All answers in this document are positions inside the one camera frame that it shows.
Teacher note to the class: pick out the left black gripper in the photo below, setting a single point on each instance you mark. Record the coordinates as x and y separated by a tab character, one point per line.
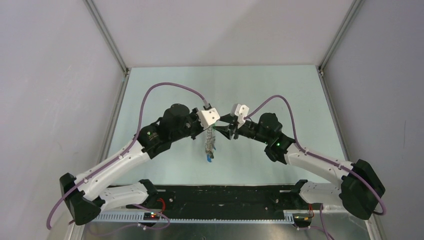
193	114

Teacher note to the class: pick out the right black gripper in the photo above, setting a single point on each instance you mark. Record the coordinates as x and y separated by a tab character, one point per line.
228	131

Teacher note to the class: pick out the metal disc keyring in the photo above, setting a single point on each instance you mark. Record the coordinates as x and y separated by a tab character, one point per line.
210	143

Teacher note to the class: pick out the blue key tag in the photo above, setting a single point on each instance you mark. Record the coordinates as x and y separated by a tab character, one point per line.
209	158

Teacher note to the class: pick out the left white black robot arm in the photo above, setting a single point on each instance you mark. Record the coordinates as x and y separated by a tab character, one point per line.
88	194

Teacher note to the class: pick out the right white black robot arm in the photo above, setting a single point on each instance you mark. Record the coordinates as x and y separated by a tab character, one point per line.
359	186

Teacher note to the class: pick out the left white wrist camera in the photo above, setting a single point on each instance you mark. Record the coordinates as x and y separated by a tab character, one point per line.
208	117

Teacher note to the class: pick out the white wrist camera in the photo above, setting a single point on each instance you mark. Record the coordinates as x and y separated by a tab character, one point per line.
240	112
208	117

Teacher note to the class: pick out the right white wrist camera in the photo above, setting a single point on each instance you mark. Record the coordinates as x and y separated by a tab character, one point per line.
240	112

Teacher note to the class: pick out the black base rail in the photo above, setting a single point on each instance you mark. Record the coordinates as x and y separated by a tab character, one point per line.
227	202

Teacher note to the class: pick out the grey slotted cable duct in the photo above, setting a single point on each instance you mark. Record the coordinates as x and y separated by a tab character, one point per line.
147	217

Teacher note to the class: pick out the left aluminium frame post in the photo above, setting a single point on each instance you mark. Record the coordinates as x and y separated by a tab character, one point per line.
106	34

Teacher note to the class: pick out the aluminium frame post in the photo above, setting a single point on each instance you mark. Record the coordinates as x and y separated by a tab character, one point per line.
339	35
106	34

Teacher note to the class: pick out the right aluminium frame post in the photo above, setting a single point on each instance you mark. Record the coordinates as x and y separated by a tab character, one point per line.
339	35

